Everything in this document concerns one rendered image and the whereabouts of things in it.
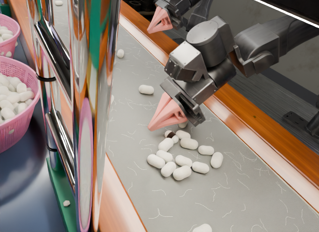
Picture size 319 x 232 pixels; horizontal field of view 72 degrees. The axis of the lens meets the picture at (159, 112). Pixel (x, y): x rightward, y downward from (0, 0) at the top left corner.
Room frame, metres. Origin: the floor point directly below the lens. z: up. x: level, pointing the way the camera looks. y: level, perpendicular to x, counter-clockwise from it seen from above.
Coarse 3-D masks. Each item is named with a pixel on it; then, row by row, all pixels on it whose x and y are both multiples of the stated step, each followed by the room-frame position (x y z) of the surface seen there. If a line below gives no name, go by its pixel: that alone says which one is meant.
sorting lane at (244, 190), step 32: (64, 0) 0.97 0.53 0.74; (64, 32) 0.67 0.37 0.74; (128, 32) 0.82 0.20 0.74; (128, 64) 0.59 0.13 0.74; (160, 64) 0.65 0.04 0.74; (128, 96) 0.43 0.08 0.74; (160, 96) 0.47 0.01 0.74; (128, 128) 0.33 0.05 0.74; (160, 128) 0.35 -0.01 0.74; (192, 128) 0.38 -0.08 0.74; (224, 128) 0.42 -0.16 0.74; (128, 160) 0.25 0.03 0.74; (192, 160) 0.29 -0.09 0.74; (224, 160) 0.31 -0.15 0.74; (256, 160) 0.34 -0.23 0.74; (128, 192) 0.19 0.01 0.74; (160, 192) 0.21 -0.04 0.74; (192, 192) 0.22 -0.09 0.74; (224, 192) 0.24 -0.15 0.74; (256, 192) 0.26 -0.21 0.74; (288, 192) 0.28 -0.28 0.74; (160, 224) 0.15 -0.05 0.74; (192, 224) 0.17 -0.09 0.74; (224, 224) 0.18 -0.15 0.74; (256, 224) 0.20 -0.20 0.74; (288, 224) 0.21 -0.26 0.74
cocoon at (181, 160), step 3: (177, 156) 0.28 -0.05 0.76; (180, 156) 0.28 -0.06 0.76; (183, 156) 0.28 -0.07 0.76; (177, 159) 0.27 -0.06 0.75; (180, 159) 0.27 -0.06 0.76; (183, 159) 0.27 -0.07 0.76; (186, 159) 0.27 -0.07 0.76; (189, 159) 0.27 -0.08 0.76; (177, 162) 0.27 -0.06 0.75; (180, 162) 0.27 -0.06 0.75; (183, 162) 0.27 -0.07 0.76; (186, 162) 0.27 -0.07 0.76; (189, 162) 0.27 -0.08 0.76; (180, 165) 0.27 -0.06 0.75; (183, 165) 0.27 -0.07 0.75; (186, 165) 0.26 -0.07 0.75; (189, 165) 0.27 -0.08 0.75
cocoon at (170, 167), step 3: (168, 162) 0.26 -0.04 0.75; (171, 162) 0.26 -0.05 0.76; (165, 165) 0.25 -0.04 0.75; (168, 165) 0.25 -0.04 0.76; (171, 165) 0.25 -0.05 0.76; (174, 165) 0.25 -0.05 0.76; (162, 168) 0.24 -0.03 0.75; (165, 168) 0.24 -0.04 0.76; (168, 168) 0.24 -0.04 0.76; (171, 168) 0.24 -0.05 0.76; (174, 168) 0.25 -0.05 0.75; (162, 171) 0.24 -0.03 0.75; (165, 171) 0.24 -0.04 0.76; (168, 171) 0.24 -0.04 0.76; (171, 171) 0.24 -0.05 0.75; (162, 174) 0.23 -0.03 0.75; (165, 174) 0.23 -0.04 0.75; (168, 174) 0.23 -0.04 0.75
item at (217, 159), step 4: (216, 152) 0.31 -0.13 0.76; (212, 156) 0.31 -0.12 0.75; (216, 156) 0.30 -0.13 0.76; (220, 156) 0.30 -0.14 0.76; (212, 160) 0.29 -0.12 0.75; (216, 160) 0.29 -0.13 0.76; (220, 160) 0.29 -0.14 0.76; (212, 164) 0.29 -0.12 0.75; (216, 164) 0.28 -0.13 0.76; (220, 164) 0.29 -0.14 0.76
